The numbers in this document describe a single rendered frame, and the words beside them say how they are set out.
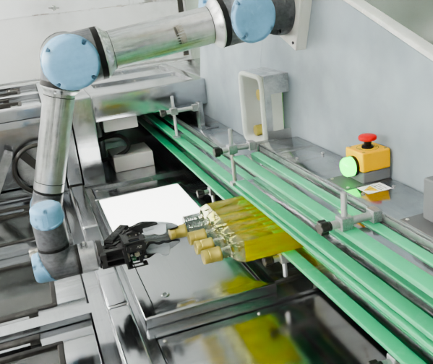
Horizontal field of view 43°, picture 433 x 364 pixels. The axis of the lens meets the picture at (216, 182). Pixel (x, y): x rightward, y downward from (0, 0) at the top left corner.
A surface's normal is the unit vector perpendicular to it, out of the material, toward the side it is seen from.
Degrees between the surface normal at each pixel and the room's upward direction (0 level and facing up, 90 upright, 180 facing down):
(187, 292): 90
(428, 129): 0
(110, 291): 90
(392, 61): 0
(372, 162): 90
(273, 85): 90
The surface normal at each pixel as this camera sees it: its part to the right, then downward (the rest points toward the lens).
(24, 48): 0.33, 0.29
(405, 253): -0.11, -0.94
